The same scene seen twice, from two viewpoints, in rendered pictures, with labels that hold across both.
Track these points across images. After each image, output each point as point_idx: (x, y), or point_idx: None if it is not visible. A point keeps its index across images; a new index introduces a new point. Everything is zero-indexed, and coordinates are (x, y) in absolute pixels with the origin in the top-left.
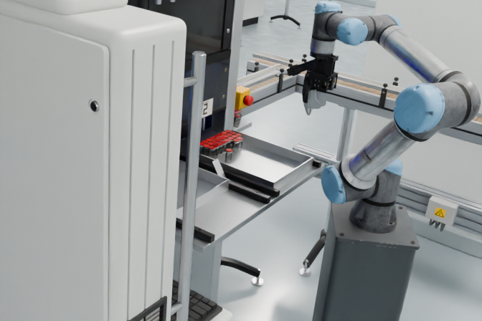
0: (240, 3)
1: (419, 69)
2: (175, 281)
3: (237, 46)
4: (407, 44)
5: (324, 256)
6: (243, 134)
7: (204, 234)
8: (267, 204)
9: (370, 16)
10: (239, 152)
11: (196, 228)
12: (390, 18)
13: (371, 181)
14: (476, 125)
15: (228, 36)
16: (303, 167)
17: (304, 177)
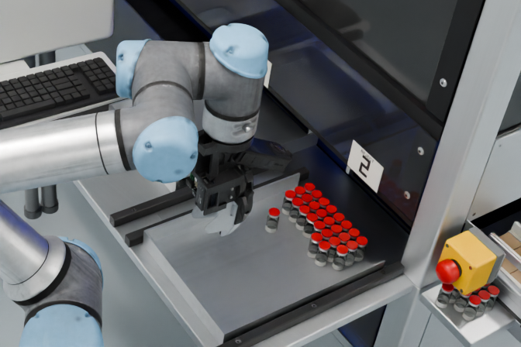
0: (484, 57)
1: None
2: (15, 111)
3: (460, 140)
4: (38, 123)
5: None
6: (360, 270)
7: (50, 121)
8: (109, 223)
9: (163, 84)
10: (306, 259)
11: (66, 117)
12: (152, 121)
13: (5, 281)
14: None
15: (443, 94)
16: (201, 311)
17: (181, 314)
